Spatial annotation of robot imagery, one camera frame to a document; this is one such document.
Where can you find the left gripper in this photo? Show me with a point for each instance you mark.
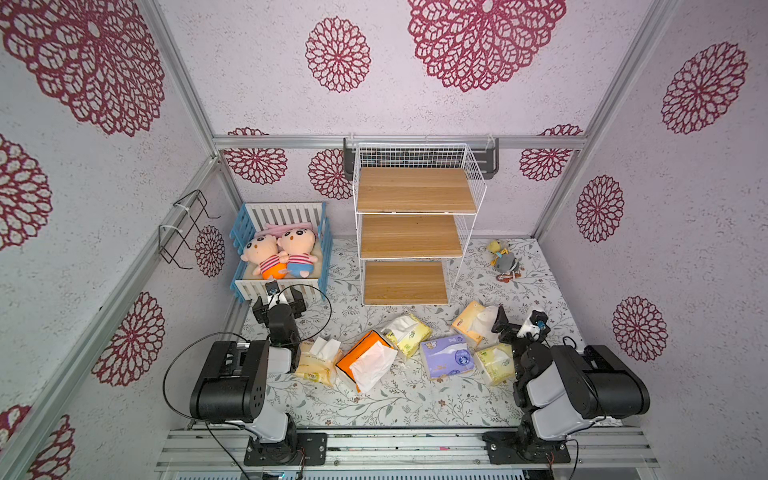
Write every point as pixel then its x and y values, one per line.
pixel 297 305

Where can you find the yellow tissue pack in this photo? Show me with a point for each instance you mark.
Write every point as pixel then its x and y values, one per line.
pixel 475 324

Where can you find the yellow-green tissue pack bottom shelf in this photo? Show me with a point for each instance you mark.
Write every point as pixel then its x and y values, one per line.
pixel 496 363

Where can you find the purple tissue pack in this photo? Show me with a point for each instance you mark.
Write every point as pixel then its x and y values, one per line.
pixel 446 356

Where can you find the yellow tissue pack shelf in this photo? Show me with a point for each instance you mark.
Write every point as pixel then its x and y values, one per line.
pixel 406 332

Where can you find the orange tissue pack bottom shelf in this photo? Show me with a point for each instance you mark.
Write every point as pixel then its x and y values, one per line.
pixel 364 365

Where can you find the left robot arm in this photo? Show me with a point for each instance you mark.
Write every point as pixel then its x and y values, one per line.
pixel 231 387

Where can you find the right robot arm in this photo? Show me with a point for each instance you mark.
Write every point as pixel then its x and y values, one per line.
pixel 562 390

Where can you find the floral patterned floor mat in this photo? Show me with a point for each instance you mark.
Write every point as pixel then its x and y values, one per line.
pixel 405 396

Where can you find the plush doll orange shorts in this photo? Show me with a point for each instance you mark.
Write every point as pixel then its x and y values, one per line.
pixel 263 255

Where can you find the small grey yellow plush toy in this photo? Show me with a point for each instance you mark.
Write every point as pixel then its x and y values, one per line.
pixel 504 262

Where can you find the blue white toy crib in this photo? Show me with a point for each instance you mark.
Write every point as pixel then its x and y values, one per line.
pixel 256 218

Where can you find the plush doll blue shorts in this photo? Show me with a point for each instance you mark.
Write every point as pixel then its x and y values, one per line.
pixel 296 244

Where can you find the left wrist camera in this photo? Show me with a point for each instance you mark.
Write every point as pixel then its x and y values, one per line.
pixel 274 295

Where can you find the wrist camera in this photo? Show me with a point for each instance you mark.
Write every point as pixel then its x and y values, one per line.
pixel 274 295
pixel 539 319

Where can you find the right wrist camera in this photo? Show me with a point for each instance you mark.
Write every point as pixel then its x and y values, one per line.
pixel 539 319

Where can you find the black wire wall rack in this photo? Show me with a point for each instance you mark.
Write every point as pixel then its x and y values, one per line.
pixel 173 235

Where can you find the white wire three-tier shelf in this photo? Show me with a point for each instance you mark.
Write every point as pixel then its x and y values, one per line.
pixel 415 206

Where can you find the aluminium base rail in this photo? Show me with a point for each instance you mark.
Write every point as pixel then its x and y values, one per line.
pixel 398 453

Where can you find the grey wall-mounted shelf rack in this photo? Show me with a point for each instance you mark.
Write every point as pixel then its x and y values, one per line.
pixel 492 159

